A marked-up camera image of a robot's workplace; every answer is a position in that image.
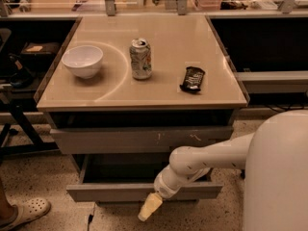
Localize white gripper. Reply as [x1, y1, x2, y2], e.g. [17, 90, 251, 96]
[138, 166, 192, 221]

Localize grey drawer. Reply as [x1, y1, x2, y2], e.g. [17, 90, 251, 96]
[65, 153, 224, 203]
[50, 126, 233, 154]

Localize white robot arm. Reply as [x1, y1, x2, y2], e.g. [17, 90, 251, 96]
[139, 110, 308, 231]

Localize grey top drawer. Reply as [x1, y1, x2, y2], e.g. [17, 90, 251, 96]
[50, 126, 233, 154]

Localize drawer cabinet with beige top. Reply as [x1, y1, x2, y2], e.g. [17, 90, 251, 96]
[35, 15, 247, 202]

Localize white perforated clog shoe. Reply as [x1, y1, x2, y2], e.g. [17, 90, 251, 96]
[0, 197, 51, 231]

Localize black metal stand left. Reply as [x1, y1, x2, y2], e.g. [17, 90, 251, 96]
[0, 84, 60, 157]

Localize black snack bar wrapper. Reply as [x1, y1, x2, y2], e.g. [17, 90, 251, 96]
[180, 66, 205, 93]

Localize crushed silver soda can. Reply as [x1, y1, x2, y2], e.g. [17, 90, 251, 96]
[129, 38, 152, 80]

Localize white ceramic bowl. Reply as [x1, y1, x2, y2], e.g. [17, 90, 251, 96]
[62, 45, 103, 79]

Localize black bag on shelf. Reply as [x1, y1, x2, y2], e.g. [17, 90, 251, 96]
[9, 54, 35, 89]

